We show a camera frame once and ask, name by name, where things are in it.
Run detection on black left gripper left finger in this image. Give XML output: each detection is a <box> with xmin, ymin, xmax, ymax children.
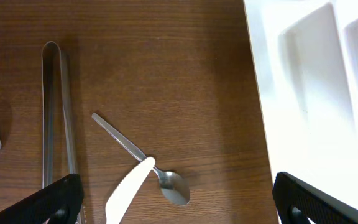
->
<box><xmin>0</xmin><ymin>174</ymin><xmax>84</xmax><ymax>224</ymax></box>

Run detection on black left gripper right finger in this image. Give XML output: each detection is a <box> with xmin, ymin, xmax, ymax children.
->
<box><xmin>272</xmin><ymin>172</ymin><xmax>358</xmax><ymax>224</ymax></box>

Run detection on steel tongs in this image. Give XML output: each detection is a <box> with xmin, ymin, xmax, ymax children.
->
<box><xmin>40</xmin><ymin>40</ymin><xmax>86</xmax><ymax>224</ymax></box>

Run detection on white plastic knife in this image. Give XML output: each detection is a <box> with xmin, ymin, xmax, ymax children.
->
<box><xmin>105</xmin><ymin>157</ymin><xmax>155</xmax><ymax>224</ymax></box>

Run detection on small steel teaspoon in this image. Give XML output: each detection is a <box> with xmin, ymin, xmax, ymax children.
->
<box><xmin>91</xmin><ymin>113</ymin><xmax>191</xmax><ymax>205</ymax></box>

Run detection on white cutlery tray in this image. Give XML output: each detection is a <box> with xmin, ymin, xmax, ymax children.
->
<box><xmin>244</xmin><ymin>1</ymin><xmax>358</xmax><ymax>210</ymax></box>

